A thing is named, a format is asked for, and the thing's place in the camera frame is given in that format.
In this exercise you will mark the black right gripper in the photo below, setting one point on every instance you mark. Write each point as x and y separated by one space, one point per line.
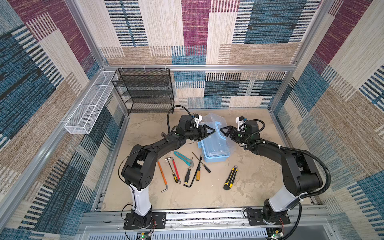
230 128

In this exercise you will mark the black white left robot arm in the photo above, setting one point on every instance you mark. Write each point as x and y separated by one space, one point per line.
138 168

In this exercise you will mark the black yellow utility knife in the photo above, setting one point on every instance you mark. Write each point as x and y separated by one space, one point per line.
231 178

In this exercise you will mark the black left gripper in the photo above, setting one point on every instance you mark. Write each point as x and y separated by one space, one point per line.
203 131

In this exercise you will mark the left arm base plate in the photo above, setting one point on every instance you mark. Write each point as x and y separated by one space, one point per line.
135 222

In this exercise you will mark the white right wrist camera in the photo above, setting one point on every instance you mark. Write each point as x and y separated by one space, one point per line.
241 122

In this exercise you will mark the black yellow phillips screwdriver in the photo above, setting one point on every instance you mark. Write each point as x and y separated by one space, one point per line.
187 176

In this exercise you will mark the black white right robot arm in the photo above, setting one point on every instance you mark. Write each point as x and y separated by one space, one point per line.
304 174

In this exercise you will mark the black wire mesh shelf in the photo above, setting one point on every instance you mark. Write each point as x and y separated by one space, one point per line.
145 90

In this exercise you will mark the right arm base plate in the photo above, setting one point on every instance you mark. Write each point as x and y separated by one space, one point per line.
261 217

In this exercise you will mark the white wire mesh basket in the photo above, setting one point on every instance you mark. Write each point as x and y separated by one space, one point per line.
87 112

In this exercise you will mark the teal utility knife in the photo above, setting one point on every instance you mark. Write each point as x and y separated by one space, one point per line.
186 160

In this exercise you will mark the light blue plastic toolbox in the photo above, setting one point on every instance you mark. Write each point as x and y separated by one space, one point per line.
217 147

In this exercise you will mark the black hex key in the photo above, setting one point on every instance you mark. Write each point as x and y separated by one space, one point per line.
193 179

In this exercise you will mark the wooden handled screwdriver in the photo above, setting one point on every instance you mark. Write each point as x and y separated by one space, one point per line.
198 173

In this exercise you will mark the orange hex key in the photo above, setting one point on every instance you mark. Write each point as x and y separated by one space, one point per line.
163 177

